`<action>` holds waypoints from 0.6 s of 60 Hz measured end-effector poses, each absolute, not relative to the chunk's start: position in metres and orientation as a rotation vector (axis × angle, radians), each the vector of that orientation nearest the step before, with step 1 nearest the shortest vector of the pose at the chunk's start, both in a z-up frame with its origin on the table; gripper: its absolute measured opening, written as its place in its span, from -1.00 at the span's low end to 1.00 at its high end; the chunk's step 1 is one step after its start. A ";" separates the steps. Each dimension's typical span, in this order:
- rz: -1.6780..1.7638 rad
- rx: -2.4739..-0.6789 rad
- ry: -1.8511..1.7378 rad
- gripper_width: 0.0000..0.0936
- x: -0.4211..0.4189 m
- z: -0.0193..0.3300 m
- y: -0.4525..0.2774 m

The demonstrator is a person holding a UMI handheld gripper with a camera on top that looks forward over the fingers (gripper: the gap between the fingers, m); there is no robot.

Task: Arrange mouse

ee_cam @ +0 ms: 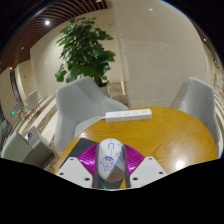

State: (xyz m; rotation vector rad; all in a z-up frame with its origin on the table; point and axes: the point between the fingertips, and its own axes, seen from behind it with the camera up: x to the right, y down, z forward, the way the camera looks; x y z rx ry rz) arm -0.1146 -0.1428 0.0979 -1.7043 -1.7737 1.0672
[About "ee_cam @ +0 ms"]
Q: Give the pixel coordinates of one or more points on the dark grey mouse pad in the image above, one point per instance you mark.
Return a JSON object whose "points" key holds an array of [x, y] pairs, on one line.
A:
{"points": [[80, 146]]}

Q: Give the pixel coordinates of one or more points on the light grey shell chair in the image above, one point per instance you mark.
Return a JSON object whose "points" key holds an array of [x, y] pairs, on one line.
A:
{"points": [[78, 103], [200, 100]]}

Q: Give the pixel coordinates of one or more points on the large green potted plant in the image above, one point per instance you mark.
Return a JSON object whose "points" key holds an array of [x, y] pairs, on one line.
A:
{"points": [[86, 50]]}

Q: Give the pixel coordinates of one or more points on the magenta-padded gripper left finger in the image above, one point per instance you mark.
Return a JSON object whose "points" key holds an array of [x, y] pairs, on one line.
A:
{"points": [[75, 168]]}

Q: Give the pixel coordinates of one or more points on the grey upholstered armchair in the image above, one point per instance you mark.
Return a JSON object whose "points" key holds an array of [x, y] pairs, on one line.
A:
{"points": [[23, 150]]}

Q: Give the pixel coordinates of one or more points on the white power strip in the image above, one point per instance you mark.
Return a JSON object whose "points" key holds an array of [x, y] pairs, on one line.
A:
{"points": [[128, 115]]}

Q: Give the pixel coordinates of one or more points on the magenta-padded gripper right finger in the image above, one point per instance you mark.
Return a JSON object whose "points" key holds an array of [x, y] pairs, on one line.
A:
{"points": [[146, 168]]}

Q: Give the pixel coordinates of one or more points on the white printed computer mouse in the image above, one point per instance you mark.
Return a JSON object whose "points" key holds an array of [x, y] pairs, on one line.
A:
{"points": [[111, 160]]}

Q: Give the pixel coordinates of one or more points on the white chair with wooden legs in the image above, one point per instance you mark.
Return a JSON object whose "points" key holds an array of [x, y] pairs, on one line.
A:
{"points": [[17, 108], [32, 100]]}

